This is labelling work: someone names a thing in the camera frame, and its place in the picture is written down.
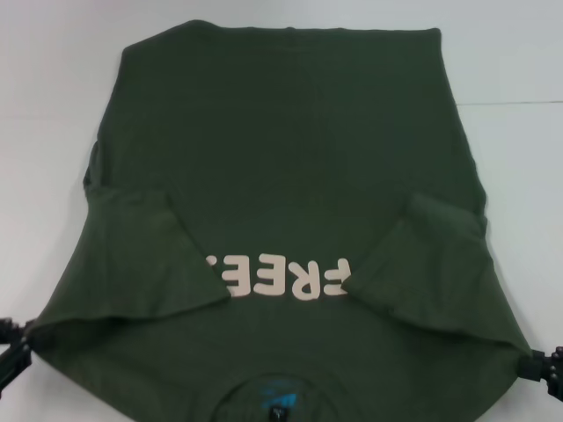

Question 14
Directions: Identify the dark green FREE t-shirt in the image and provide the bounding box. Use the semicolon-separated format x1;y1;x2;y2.
26;19;536;422

